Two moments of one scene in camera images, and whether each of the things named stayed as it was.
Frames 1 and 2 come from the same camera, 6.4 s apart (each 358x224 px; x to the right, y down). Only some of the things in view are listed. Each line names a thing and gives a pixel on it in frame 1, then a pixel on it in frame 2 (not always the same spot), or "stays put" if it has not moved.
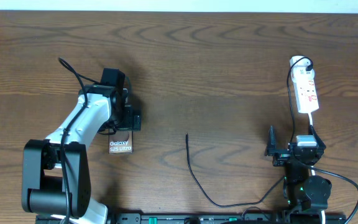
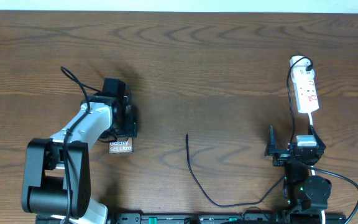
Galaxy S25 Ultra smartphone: x=120 y=142 stays put
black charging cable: x=311 y=65 -> x=309 y=68
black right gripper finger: x=271 y=145 stays put
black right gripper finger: x=318 y=140 stays put
